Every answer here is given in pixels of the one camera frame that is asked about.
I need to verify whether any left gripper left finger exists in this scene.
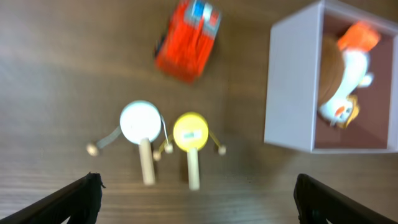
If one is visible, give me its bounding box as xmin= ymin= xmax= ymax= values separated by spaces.
xmin=1 ymin=172 xmax=105 ymax=224

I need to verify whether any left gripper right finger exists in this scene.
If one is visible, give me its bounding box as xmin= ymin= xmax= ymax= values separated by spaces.
xmin=294 ymin=174 xmax=397 ymax=224

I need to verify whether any white chicken plush toy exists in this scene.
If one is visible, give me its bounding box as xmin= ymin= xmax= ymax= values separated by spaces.
xmin=317 ymin=22 xmax=381 ymax=129

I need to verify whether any white rattle drum toy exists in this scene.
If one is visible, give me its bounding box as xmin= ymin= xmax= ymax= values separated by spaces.
xmin=86 ymin=100 xmax=167 ymax=185

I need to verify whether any yellow rattle drum toy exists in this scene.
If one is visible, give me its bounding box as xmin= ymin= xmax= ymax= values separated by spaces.
xmin=152 ymin=112 xmax=227 ymax=191

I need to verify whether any red toy fire truck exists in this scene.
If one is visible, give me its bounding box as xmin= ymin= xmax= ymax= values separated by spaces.
xmin=154 ymin=0 xmax=222 ymax=83

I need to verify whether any white box pink interior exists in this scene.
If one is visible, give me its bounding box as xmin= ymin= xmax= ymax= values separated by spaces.
xmin=264 ymin=1 xmax=397 ymax=154

